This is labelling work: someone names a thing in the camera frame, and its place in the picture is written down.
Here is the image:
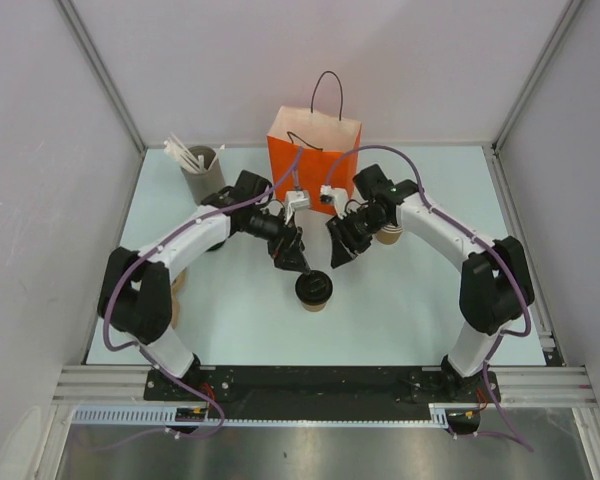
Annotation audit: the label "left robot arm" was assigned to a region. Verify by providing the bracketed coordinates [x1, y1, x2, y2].
[97, 170, 310, 400]

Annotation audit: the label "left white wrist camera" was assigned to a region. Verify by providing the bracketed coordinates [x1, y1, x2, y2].
[284, 189, 311, 224]

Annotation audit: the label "single black cup lid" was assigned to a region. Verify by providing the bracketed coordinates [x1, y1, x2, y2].
[294, 270, 333, 306]

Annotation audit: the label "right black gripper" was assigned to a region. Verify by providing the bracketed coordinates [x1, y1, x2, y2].
[327, 206, 390, 269]

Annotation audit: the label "orange paper bag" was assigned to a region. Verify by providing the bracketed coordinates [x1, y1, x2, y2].
[267, 106, 362, 215]

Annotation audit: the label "stack of brown paper cups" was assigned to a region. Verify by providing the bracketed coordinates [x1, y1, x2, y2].
[375, 224, 403, 245]

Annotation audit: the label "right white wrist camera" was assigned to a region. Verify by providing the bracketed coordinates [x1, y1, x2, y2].
[320, 185, 350, 218]

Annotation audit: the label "grey cylindrical straw holder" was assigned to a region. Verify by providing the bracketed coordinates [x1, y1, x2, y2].
[181, 145, 227, 205]

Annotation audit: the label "stack of black lids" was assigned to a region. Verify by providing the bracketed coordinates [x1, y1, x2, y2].
[207, 241, 226, 252]

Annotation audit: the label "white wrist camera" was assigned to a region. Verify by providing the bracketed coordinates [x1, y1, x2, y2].
[284, 189, 311, 224]
[320, 185, 350, 218]

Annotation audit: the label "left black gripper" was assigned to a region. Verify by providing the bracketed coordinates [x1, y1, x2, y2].
[245, 203, 309, 273]

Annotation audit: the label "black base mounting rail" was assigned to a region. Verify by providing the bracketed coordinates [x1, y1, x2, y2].
[144, 364, 501, 419]

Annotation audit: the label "white slotted cable duct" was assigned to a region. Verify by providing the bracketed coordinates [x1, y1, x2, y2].
[72, 403, 484, 429]

